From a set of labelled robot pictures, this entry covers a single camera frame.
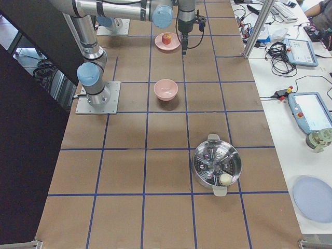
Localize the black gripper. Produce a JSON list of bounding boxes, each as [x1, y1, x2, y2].
[[177, 19, 194, 54]]

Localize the red yellow apple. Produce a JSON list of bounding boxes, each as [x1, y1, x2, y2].
[[161, 33, 172, 45]]

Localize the pink bowl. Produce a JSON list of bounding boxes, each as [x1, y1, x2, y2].
[[154, 79, 178, 101]]

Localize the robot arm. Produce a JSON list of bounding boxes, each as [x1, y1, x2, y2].
[[96, 16, 123, 32], [51, 1, 198, 114]]

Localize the pink plate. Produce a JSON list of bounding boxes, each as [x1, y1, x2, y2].
[[155, 32, 180, 51]]

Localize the blue plate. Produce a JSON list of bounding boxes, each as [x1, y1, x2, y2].
[[293, 176, 331, 223]]

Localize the blue white box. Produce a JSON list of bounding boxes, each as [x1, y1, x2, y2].
[[257, 26, 270, 43]]

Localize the white keyboard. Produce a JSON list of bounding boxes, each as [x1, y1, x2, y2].
[[271, 1, 298, 23]]

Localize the black power adapter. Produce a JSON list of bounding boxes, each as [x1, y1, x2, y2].
[[273, 89, 289, 99]]

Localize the far teach pendant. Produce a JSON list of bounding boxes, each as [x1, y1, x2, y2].
[[283, 38, 319, 67]]

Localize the teach pendant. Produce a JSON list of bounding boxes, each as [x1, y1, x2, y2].
[[283, 38, 319, 67], [288, 92, 331, 134]]

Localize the steel steamer pot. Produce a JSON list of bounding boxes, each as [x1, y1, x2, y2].
[[191, 134, 242, 197]]

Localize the white bun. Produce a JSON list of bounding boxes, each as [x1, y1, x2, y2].
[[219, 173, 233, 186]]

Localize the near teach pendant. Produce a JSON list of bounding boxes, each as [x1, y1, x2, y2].
[[288, 92, 331, 134]]

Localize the glass jar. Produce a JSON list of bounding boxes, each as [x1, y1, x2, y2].
[[306, 128, 331, 153]]

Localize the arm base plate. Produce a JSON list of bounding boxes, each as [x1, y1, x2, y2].
[[96, 18, 130, 36], [75, 81, 121, 115]]

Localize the aluminium frame post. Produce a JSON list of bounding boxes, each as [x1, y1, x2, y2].
[[243, 0, 274, 59]]

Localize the coiled black cable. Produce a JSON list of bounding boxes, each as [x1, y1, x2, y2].
[[265, 41, 297, 76]]

